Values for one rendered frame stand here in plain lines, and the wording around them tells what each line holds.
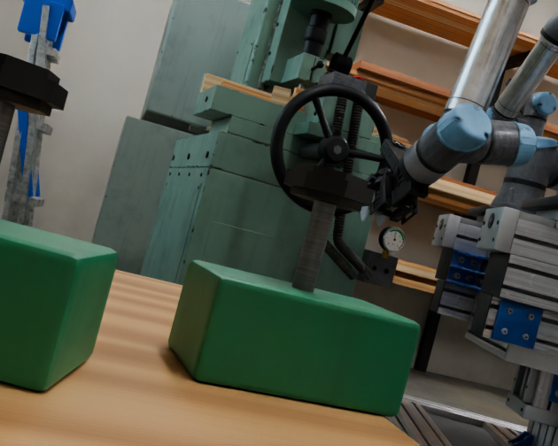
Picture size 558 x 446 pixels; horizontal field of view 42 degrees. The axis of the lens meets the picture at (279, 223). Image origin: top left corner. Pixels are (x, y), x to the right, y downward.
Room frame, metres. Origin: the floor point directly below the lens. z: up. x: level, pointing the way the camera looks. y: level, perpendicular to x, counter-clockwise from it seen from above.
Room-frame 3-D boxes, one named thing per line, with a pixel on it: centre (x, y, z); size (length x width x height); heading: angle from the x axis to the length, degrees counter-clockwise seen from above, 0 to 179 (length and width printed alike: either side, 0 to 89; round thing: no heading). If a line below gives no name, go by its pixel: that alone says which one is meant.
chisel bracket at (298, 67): (1.92, 0.04, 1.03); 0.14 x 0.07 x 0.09; 18
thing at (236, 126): (1.84, 0.02, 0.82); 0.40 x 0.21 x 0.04; 108
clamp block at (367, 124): (1.73, -0.07, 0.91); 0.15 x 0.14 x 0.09; 108
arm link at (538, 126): (2.30, -0.69, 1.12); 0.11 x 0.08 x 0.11; 103
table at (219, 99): (1.81, -0.04, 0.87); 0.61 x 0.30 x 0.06; 108
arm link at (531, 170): (2.01, -0.64, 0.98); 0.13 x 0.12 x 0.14; 103
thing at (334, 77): (1.73, -0.08, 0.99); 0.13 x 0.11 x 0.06; 108
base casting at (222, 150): (2.01, 0.07, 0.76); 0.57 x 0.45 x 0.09; 18
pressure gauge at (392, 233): (1.78, -0.28, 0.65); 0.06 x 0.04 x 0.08; 108
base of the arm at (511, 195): (2.01, -0.64, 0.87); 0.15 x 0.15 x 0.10
